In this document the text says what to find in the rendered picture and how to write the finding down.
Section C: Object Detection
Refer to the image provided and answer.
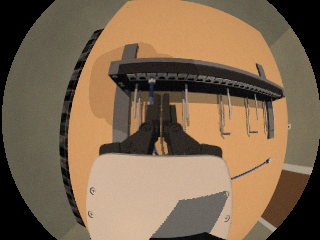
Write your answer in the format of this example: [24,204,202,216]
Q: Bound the blue patch cord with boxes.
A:
[149,90,267,180]

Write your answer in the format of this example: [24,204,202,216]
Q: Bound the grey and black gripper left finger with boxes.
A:
[99,93,161,155]

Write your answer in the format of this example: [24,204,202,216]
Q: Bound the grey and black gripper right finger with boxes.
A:
[162,94,222,158]

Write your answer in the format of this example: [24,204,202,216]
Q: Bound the dark grey patch panel rack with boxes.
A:
[108,43,285,143]

